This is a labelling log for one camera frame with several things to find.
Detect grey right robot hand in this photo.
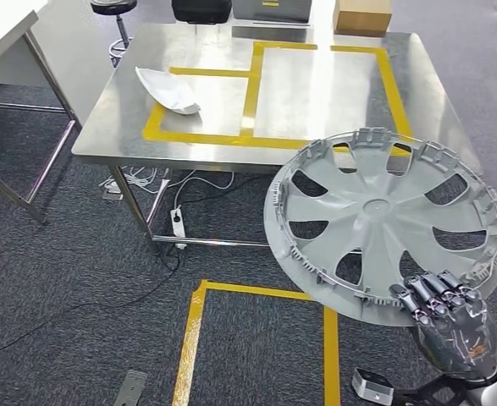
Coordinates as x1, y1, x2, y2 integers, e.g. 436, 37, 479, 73
388, 270, 497, 382

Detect grey plastic wheel cover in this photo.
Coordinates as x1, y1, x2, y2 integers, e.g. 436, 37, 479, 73
263, 127, 497, 328

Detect stainless steel workbench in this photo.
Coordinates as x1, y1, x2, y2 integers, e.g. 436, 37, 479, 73
70, 22, 484, 251

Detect yellow tape on workbench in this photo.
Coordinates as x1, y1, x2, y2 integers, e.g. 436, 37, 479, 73
142, 41, 413, 158

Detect white curved plastic part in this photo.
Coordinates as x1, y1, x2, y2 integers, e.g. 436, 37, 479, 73
135, 66, 201, 117

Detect brown cardboard box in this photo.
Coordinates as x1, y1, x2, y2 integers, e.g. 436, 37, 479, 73
333, 0, 393, 37

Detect yellow floor tape square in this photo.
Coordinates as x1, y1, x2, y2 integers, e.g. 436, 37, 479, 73
172, 278, 342, 406

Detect white power strip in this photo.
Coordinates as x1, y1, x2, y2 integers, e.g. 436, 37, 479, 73
169, 207, 188, 250

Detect grey laptop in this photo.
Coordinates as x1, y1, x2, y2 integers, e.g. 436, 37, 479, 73
231, 0, 312, 27

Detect grey metal plate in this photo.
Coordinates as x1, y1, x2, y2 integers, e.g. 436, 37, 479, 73
112, 370, 148, 406

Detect black carry bag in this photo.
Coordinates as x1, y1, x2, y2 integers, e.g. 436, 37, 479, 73
171, 0, 233, 25

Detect black round stool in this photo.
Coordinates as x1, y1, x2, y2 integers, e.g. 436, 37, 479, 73
90, 0, 138, 69

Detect white table steel legs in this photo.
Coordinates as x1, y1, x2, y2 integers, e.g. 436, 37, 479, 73
0, 0, 82, 225

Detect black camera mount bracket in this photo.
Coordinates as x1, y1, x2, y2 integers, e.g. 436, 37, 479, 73
389, 364, 497, 406

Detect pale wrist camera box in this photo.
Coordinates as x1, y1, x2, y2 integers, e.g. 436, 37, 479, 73
352, 366, 395, 406

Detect white power strip cable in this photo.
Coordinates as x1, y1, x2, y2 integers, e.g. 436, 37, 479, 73
173, 170, 235, 211

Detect white charger with cable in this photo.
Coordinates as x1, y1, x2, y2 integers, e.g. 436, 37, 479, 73
98, 165, 160, 195

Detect long black floor cable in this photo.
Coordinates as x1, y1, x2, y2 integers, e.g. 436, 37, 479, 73
0, 246, 181, 359

